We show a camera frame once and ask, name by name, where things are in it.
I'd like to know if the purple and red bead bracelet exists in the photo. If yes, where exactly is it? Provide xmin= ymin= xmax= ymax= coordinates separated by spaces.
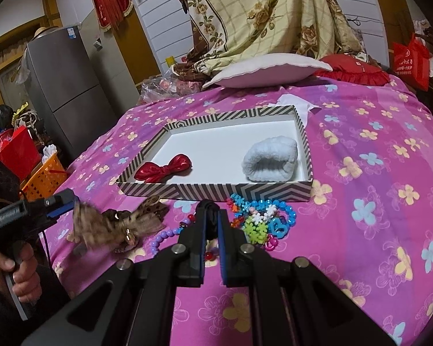
xmin=150 ymin=213 xmax=199 ymax=258

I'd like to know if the red tasselled wall hanging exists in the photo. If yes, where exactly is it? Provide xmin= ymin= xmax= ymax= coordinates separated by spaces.
xmin=86 ymin=0 xmax=134 ymax=31

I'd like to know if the brown patterned bag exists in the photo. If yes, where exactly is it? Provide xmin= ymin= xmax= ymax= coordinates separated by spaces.
xmin=12 ymin=103 xmax=46 ymax=141

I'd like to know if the red scrunchie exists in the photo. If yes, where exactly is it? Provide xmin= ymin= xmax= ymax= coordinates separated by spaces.
xmin=133 ymin=153 xmax=193 ymax=184

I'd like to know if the pastel flower bead bracelet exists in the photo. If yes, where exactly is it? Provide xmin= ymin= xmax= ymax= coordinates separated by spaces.
xmin=249 ymin=204 xmax=280 ymax=220

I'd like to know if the red ruffled pillow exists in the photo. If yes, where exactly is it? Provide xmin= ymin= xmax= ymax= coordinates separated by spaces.
xmin=313 ymin=53 xmax=391 ymax=86

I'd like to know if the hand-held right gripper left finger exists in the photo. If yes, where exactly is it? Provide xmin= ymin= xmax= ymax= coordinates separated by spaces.
xmin=22 ymin=201 xmax=208 ymax=346

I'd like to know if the black scrunchie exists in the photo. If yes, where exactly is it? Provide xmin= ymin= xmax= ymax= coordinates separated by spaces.
xmin=198 ymin=200 xmax=221 ymax=240

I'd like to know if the clear plastic bag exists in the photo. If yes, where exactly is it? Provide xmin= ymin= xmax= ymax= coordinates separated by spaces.
xmin=140 ymin=74 xmax=206 ymax=103

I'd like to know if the white tissue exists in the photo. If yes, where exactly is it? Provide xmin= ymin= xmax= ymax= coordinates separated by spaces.
xmin=268 ymin=94 xmax=320 ymax=116

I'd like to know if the red gift bag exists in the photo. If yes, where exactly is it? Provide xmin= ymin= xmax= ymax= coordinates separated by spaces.
xmin=0 ymin=126 xmax=42 ymax=181

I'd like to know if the pink floral blanket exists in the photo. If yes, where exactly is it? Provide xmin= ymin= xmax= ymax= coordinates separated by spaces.
xmin=52 ymin=76 xmax=433 ymax=346

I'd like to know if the grey refrigerator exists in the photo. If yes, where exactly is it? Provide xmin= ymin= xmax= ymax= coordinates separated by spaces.
xmin=23 ymin=7 xmax=141 ymax=163

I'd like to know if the person's left hand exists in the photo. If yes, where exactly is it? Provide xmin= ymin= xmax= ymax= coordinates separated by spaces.
xmin=0 ymin=243 xmax=42 ymax=305

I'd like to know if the blue scrunchie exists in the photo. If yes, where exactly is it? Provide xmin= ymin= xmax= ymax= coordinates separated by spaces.
xmin=228 ymin=193 xmax=297 ymax=240

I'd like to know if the beige floral quilt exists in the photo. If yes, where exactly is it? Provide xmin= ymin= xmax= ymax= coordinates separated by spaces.
xmin=168 ymin=0 xmax=370 ymax=80

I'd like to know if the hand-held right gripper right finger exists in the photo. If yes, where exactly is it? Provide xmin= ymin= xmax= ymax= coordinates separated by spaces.
xmin=216 ymin=209 xmax=395 ymax=346

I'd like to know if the white crumpled plastic bag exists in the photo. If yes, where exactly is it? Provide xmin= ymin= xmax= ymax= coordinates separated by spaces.
xmin=41 ymin=144 xmax=60 ymax=164

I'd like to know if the straw hat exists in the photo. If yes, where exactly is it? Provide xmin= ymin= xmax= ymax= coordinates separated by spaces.
xmin=32 ymin=26 xmax=64 ymax=40

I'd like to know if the green flower bead bracelet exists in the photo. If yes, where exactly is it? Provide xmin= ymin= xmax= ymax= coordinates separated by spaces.
xmin=242 ymin=220 xmax=269 ymax=246

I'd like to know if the red shopping bag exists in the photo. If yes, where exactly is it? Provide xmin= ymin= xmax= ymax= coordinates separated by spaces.
xmin=391 ymin=34 xmax=431 ymax=92

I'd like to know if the leopard print bow hair tie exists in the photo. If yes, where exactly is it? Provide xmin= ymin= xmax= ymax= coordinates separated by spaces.
xmin=67 ymin=195 xmax=170 ymax=255

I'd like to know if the striped shallow cardboard box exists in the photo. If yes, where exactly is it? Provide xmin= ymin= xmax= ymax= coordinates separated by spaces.
xmin=115 ymin=104 xmax=314 ymax=202

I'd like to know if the black cable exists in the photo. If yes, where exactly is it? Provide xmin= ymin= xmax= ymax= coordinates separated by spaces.
xmin=39 ymin=229 xmax=55 ymax=271

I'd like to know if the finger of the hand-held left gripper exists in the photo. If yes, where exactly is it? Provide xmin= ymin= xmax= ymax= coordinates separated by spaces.
xmin=43 ymin=188 xmax=76 ymax=210
xmin=45 ymin=206 xmax=78 ymax=224

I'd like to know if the brown wooden door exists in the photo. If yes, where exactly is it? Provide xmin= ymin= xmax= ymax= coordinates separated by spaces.
xmin=104 ymin=0 xmax=161 ymax=105

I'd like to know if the white pillow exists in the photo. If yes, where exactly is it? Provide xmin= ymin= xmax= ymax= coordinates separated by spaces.
xmin=202 ymin=56 xmax=333 ymax=89

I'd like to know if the orange plastic basket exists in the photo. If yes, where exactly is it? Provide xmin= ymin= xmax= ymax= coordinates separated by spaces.
xmin=20 ymin=151 xmax=71 ymax=202

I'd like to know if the white fluffy scrunchie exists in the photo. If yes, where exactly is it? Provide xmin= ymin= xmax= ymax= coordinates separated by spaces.
xmin=242 ymin=136 xmax=298 ymax=183

